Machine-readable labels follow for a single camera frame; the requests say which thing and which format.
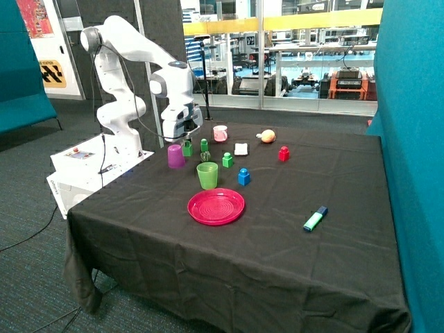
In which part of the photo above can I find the white sponge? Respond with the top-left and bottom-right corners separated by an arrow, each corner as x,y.
234,143 -> 248,156

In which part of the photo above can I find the green plastic cup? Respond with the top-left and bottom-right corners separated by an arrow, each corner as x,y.
196,162 -> 219,190

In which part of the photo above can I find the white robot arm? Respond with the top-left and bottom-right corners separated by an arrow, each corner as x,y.
80,15 -> 203,159

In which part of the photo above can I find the black floor cable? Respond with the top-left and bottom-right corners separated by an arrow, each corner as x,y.
0,204 -> 59,253

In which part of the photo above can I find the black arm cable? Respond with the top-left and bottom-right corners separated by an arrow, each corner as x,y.
90,43 -> 174,175

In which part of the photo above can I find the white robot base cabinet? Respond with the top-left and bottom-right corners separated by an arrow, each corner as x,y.
46,134 -> 153,219

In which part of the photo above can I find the green block back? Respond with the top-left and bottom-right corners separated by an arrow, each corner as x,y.
200,139 -> 209,153

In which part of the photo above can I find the black camera tripod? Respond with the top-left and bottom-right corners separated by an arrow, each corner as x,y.
194,34 -> 212,120

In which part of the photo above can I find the orange toy fruit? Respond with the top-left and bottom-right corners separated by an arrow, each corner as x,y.
256,129 -> 276,144

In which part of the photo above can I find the blue block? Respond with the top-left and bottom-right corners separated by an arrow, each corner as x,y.
238,168 -> 250,186

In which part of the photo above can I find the black tablecloth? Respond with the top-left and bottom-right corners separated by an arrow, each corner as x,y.
63,123 -> 412,332

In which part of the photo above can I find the teal sofa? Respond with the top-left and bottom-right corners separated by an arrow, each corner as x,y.
0,1 -> 58,134

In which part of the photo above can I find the teal partition wall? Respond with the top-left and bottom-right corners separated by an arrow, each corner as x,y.
368,1 -> 443,332

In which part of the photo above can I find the green block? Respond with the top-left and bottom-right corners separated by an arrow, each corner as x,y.
200,139 -> 209,153
182,140 -> 194,157
222,152 -> 234,168

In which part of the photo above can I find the small green toy pepper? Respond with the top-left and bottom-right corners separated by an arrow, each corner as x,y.
200,151 -> 211,162

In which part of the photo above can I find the green highlighter marker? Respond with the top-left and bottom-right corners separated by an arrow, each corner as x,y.
302,206 -> 328,232

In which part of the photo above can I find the pink mug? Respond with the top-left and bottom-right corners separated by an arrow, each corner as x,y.
213,125 -> 228,142

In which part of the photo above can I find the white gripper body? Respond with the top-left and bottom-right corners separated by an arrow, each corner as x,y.
161,103 -> 203,142

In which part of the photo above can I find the purple upturned cup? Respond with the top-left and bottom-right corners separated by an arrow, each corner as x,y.
167,144 -> 186,169

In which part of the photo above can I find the pink plastic plate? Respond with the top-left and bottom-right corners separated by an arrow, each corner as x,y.
187,188 -> 246,226

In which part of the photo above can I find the red block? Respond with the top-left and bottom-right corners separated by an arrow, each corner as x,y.
278,146 -> 290,162

